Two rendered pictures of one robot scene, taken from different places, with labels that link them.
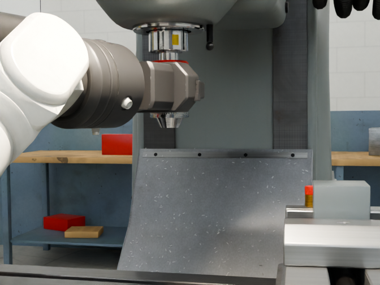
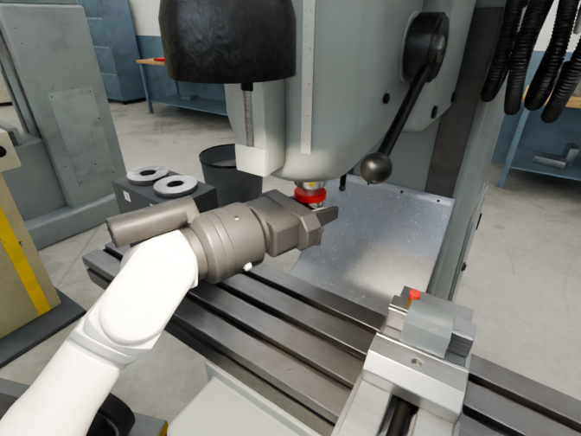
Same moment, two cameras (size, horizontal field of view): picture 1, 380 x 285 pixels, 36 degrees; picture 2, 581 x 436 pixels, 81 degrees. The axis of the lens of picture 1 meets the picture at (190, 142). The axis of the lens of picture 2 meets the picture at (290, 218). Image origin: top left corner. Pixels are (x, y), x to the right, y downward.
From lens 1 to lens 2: 0.41 m
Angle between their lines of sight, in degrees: 34
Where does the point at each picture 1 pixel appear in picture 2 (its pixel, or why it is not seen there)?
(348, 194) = (430, 336)
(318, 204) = (405, 333)
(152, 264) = (322, 256)
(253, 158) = (406, 195)
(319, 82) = (478, 145)
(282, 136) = (433, 184)
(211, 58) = not seen: hidden behind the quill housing
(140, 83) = (260, 250)
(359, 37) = not seen: outside the picture
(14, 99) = (111, 348)
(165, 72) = (290, 228)
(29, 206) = not seen: hidden behind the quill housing
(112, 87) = (229, 266)
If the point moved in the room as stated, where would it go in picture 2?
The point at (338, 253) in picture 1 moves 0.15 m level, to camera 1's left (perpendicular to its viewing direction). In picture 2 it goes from (400, 391) to (292, 356)
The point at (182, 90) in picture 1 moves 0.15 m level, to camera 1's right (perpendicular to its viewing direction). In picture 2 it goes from (303, 240) to (424, 266)
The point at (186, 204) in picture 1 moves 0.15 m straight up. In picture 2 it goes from (352, 218) to (358, 163)
